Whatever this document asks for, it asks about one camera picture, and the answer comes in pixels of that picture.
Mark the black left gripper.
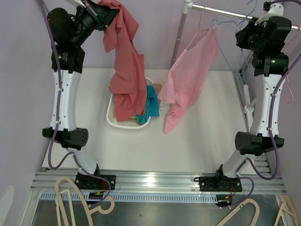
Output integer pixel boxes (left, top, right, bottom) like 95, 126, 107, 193
71, 0, 119, 47

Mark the pink wire hanger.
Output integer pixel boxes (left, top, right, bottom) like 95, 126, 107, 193
184, 4, 214, 51

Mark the light pink t-shirt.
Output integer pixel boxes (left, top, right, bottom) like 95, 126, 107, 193
158, 26, 220, 134

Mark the coral red t-shirt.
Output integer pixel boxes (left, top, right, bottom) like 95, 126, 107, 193
98, 0, 147, 121

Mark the beige t-shirt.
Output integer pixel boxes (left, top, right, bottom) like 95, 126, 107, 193
127, 83, 162, 124

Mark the teal t-shirt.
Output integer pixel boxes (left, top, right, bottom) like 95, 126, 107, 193
135, 85, 159, 125

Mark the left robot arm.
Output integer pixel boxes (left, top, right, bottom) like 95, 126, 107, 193
39, 0, 119, 189

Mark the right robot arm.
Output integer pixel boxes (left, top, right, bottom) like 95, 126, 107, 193
214, 16, 292, 191

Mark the beige wooden hanger middle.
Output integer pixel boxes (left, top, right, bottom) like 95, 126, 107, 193
216, 198, 260, 226

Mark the beige wooden hanger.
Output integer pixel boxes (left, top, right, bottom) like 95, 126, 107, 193
274, 194, 299, 226
216, 198, 260, 226
54, 177, 115, 226

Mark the beige wooden hanger right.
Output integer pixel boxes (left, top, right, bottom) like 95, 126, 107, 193
274, 194, 299, 226

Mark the beige wooden hanger left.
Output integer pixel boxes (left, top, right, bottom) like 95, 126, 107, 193
54, 177, 115, 226

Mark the white perforated plastic basket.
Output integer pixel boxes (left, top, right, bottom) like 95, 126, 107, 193
106, 76, 156, 131

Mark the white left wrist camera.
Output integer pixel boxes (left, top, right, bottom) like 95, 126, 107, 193
66, 0, 86, 8

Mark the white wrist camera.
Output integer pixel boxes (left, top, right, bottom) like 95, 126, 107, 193
254, 0, 284, 26
66, 0, 86, 8

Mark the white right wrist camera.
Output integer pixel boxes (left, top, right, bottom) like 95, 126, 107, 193
254, 0, 284, 26

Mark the grey clothes rack frame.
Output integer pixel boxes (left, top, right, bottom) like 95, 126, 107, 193
170, 0, 301, 132

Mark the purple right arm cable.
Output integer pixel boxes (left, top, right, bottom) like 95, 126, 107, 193
218, 1, 301, 209

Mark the aluminium mounting rail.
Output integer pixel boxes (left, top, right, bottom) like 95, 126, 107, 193
30, 169, 286, 195

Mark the white slotted cable duct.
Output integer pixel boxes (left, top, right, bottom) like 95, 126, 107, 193
40, 191, 218, 204

